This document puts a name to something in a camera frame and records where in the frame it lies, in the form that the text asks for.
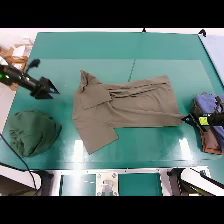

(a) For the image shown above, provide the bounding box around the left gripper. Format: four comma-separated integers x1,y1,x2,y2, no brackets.
30,76,61,100

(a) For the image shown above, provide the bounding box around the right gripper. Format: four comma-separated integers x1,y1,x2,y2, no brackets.
185,112,212,128

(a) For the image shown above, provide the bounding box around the khaki shirt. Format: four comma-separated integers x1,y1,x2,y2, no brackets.
71,69,185,155

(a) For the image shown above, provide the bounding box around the blue garment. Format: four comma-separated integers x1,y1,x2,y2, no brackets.
194,92,224,118

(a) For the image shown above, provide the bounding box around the brown garment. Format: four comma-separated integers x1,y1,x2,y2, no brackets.
199,125,224,156

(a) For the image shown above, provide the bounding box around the dark green garment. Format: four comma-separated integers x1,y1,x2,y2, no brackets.
8,110,63,158

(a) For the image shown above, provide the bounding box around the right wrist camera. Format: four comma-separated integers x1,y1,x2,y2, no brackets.
214,95,224,114

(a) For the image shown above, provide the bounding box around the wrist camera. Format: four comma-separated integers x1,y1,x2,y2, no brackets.
214,95,224,114
25,58,42,74

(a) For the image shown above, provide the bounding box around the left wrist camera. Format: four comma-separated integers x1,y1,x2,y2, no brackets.
25,58,42,74

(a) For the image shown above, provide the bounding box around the black cable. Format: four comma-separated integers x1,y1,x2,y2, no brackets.
0,133,38,190

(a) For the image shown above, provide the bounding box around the silver frame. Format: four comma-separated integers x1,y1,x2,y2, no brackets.
43,167,216,197

